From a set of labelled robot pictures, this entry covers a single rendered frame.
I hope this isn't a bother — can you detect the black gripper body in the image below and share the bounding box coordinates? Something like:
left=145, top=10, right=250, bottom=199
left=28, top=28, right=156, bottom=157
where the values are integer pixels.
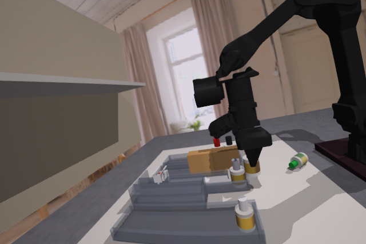
left=228, top=97, right=272, bottom=150

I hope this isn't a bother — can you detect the white jar with green cap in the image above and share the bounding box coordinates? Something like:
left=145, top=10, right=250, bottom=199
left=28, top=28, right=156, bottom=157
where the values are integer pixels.
left=289, top=152, right=309, bottom=169

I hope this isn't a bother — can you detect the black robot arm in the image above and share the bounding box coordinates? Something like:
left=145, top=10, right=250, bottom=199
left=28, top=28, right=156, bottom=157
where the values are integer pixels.
left=193, top=0, right=366, bottom=165

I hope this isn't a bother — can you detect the red cylinder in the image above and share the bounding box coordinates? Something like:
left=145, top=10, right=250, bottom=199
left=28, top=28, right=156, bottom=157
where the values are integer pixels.
left=212, top=138, right=224, bottom=149

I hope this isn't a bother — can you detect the brown wooden block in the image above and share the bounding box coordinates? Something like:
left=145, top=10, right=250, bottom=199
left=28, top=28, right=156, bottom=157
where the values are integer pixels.
left=187, top=149, right=215, bottom=173
left=212, top=145, right=240, bottom=170

